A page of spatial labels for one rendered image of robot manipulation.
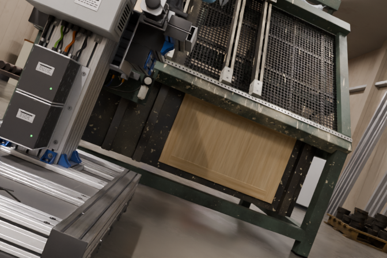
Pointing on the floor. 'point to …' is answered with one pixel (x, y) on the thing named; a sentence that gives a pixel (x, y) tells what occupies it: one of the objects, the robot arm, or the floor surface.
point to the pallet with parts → (361, 227)
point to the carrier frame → (163, 95)
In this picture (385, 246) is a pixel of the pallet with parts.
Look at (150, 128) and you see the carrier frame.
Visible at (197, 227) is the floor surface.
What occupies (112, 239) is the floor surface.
